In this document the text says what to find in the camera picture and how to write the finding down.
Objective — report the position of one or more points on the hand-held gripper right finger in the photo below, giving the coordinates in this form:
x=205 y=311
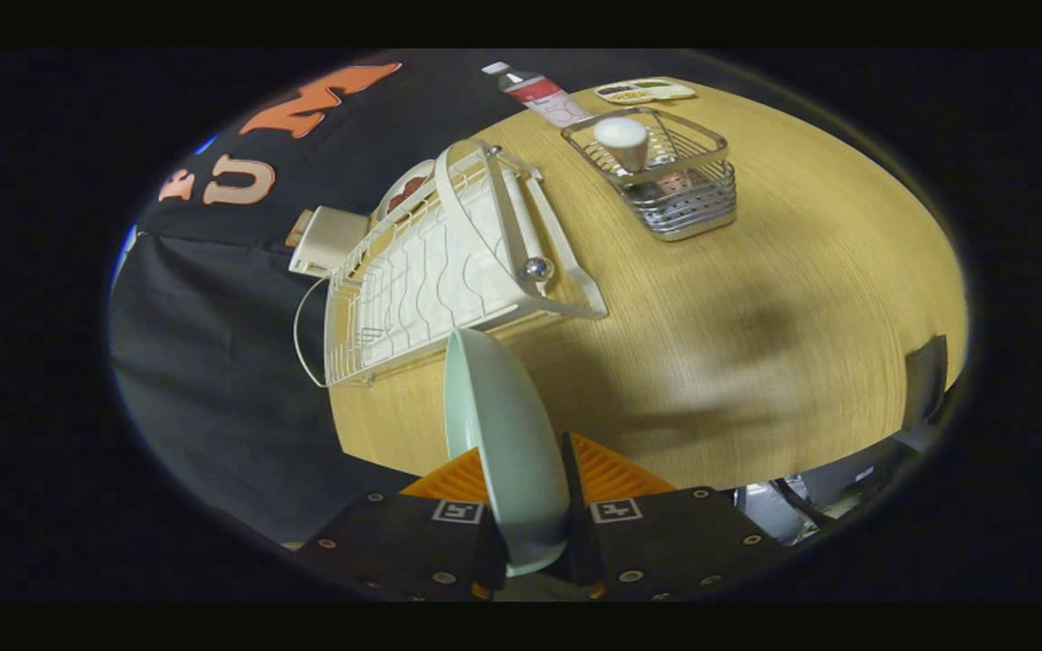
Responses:
x=666 y=542

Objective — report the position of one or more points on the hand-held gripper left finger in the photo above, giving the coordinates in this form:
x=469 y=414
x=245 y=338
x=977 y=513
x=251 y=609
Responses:
x=394 y=542

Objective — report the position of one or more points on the light green plate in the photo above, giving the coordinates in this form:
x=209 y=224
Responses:
x=512 y=452

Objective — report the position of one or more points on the beige plate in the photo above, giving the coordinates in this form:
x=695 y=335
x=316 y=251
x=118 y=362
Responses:
x=392 y=188

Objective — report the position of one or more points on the white toaster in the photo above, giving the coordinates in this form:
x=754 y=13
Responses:
x=331 y=240

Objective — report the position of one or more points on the toast slice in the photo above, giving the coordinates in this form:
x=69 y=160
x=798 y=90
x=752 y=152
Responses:
x=293 y=240

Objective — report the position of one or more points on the brown cookie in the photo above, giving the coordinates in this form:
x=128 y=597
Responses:
x=394 y=202
x=412 y=186

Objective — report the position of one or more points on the yellow beans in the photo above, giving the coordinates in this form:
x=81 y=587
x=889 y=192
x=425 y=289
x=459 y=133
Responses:
x=634 y=96

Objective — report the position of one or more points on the white divided tray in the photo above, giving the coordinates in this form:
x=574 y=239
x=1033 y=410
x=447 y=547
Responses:
x=677 y=90

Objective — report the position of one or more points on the dark red beans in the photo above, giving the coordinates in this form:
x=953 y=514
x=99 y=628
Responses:
x=613 y=89

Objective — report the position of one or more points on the green beans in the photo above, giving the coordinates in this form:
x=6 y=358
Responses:
x=649 y=84

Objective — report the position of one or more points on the clear water bottle red label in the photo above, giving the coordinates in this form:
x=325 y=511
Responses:
x=544 y=95

